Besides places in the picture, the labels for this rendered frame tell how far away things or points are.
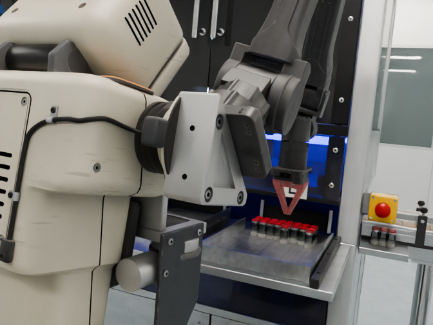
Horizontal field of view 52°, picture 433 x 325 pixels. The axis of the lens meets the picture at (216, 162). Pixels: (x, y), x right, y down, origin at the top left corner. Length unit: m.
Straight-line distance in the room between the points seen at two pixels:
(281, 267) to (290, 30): 0.54
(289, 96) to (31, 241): 0.34
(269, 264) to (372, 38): 0.67
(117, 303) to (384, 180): 4.67
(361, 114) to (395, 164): 4.62
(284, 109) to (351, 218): 0.79
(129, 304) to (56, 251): 1.11
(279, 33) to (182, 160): 0.23
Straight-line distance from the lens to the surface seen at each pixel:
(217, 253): 1.02
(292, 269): 0.97
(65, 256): 0.55
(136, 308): 1.63
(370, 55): 1.30
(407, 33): 6.00
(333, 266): 1.11
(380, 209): 1.27
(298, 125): 0.91
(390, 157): 5.89
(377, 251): 1.33
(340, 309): 1.39
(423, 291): 1.51
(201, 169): 0.44
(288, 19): 0.60
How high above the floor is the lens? 1.20
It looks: 6 degrees down
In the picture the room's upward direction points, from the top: 5 degrees clockwise
